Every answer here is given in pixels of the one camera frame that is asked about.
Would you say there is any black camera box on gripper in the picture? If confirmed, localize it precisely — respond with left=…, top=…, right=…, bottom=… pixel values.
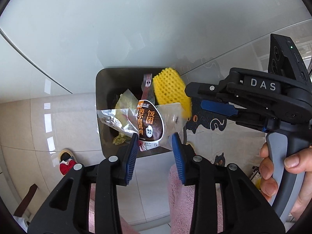
left=268, top=33, right=311, bottom=85

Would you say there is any right pink fleece leg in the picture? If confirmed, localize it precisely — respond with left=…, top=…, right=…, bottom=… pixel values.
left=167, top=163, right=224, bottom=234

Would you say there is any large black cat mat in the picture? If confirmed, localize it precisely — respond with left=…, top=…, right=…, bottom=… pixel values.
left=212, top=152, right=226, bottom=166

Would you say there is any small black cat mat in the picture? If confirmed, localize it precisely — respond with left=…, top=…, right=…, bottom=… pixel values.
left=186, top=98, right=227, bottom=134

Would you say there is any brown rice ball wrapper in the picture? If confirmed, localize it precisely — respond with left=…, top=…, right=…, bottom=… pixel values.
left=96, top=72, right=185, bottom=152

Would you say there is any yellow foam fruit net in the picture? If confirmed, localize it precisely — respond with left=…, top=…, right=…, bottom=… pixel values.
left=153, top=68, right=191, bottom=119

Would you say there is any left slipper with red bow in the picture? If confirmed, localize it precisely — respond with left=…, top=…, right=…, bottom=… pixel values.
left=59, top=148, right=78, bottom=176

